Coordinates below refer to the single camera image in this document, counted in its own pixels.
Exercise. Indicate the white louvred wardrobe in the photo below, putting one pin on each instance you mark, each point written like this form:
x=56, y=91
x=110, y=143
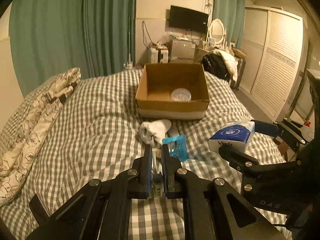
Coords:
x=273, y=43

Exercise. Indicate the oval white vanity mirror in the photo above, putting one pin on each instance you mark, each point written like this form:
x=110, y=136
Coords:
x=216, y=32

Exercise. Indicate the chair with piled clothes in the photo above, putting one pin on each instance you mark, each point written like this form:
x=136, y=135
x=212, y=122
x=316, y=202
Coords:
x=221, y=64

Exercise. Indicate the green curtain left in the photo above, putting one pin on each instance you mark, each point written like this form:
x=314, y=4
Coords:
x=49, y=37

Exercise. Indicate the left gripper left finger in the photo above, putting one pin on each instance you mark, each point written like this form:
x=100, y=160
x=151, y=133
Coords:
x=100, y=209

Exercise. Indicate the green curtain right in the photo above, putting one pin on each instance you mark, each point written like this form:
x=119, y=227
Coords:
x=232, y=14

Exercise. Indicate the white suitcase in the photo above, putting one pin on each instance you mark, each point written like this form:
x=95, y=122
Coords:
x=158, y=54

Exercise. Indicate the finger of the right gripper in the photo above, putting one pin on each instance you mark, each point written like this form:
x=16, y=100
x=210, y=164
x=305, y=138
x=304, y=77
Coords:
x=245, y=163
x=288, y=130

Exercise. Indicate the silver mini fridge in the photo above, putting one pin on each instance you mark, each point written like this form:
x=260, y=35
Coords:
x=182, y=51

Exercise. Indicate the dark suitcase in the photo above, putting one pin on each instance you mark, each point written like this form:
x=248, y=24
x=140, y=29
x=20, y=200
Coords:
x=240, y=68

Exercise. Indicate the green curtain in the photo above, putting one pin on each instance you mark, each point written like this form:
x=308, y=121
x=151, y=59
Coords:
x=232, y=14
x=49, y=37

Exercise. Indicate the grey checkered bed quilt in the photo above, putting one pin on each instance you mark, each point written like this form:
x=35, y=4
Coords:
x=96, y=136

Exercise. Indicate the black wall television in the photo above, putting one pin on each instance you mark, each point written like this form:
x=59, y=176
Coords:
x=188, y=19

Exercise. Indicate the blue Vinda tissue pack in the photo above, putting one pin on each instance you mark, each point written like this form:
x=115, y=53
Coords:
x=237, y=135

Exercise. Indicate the white sock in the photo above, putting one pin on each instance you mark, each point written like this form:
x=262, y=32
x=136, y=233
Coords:
x=153, y=132

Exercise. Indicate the open cardboard box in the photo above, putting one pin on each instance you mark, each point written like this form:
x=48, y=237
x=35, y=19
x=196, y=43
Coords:
x=157, y=83

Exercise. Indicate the floral patterned blanket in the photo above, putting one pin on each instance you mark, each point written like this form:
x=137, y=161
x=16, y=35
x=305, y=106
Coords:
x=26, y=130

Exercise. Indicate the blue packaged item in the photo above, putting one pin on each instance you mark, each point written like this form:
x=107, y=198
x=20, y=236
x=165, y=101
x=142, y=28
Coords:
x=177, y=147

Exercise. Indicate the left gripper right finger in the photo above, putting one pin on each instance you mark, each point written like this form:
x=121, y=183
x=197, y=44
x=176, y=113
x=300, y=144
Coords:
x=213, y=209

